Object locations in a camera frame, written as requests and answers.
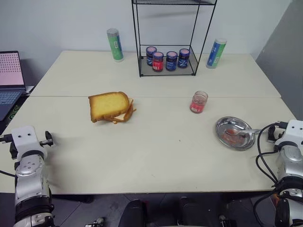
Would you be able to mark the metal spoon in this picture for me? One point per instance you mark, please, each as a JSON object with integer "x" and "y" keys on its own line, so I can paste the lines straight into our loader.
{"x": 246, "y": 131}

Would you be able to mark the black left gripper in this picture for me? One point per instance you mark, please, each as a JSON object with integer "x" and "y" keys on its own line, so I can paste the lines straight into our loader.
{"x": 43, "y": 142}

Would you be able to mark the thick toasted bread slice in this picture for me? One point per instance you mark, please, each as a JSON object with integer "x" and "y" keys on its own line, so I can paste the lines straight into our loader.
{"x": 107, "y": 105}

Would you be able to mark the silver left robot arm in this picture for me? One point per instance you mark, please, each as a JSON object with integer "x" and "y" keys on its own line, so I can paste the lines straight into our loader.
{"x": 29, "y": 179}

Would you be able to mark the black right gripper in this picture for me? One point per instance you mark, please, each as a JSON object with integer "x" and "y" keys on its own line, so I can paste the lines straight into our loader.
{"x": 279, "y": 134}

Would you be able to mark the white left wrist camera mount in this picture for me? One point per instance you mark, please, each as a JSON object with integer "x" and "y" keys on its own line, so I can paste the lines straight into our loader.
{"x": 23, "y": 139}

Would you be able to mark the open laptop pink screen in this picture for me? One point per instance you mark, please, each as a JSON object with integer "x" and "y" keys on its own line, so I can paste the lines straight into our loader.
{"x": 9, "y": 71}

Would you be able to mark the round steel plate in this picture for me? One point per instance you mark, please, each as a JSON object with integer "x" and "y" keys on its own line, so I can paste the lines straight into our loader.
{"x": 227, "y": 124}

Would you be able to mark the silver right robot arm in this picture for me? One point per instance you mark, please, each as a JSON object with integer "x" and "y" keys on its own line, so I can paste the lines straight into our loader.
{"x": 290, "y": 170}

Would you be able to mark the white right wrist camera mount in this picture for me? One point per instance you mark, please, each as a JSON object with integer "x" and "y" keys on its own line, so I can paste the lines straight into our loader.
{"x": 293, "y": 132}

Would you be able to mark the blue label cylinder tube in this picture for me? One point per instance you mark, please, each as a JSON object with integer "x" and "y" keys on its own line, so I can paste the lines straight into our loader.
{"x": 216, "y": 54}

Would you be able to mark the blue label jam jar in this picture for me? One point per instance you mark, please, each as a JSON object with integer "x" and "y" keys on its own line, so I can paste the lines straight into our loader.
{"x": 184, "y": 59}
{"x": 171, "y": 62}
{"x": 149, "y": 53}

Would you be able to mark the green label cylinder tube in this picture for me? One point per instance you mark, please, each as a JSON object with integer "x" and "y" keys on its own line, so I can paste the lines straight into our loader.
{"x": 116, "y": 46}

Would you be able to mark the red label jam jar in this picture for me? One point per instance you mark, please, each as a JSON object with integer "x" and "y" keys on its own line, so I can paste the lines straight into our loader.
{"x": 157, "y": 62}

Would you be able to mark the open glass jam jar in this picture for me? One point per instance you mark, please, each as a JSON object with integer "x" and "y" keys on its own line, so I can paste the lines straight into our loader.
{"x": 198, "y": 102}

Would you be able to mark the black mat green print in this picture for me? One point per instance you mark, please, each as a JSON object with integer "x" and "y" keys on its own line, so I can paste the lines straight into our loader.
{"x": 14, "y": 112}

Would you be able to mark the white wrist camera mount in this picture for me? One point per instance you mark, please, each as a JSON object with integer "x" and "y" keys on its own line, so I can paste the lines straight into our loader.
{"x": 293, "y": 132}
{"x": 23, "y": 139}

